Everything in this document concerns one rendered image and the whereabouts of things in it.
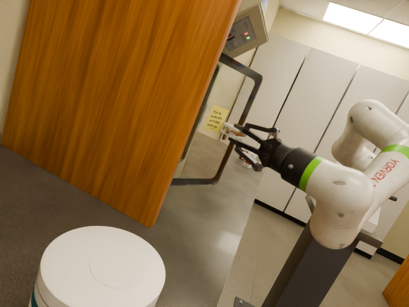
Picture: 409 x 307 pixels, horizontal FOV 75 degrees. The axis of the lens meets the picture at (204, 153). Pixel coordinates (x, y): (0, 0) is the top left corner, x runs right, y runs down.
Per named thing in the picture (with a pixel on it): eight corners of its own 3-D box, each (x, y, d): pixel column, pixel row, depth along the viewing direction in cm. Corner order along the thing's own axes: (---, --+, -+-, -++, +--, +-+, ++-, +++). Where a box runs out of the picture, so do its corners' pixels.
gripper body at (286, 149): (288, 176, 72) (261, 161, 77) (303, 148, 70) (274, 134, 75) (276, 176, 66) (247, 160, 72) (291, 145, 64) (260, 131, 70)
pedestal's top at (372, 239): (356, 221, 156) (360, 215, 155) (378, 249, 125) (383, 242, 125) (304, 197, 161) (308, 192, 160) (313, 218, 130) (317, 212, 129)
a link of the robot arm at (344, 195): (391, 173, 55) (366, 203, 50) (372, 211, 63) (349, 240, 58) (327, 144, 63) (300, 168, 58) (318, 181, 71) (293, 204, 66)
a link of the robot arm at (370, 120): (342, 136, 138) (370, 84, 89) (370, 158, 131) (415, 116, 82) (324, 153, 138) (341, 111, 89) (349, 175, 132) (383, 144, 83)
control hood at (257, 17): (197, 27, 62) (213, -18, 60) (226, 56, 93) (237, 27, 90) (243, 44, 60) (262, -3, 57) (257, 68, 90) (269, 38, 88)
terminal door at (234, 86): (145, 185, 73) (198, 38, 64) (215, 183, 96) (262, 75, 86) (146, 186, 73) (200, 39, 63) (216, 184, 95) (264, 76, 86)
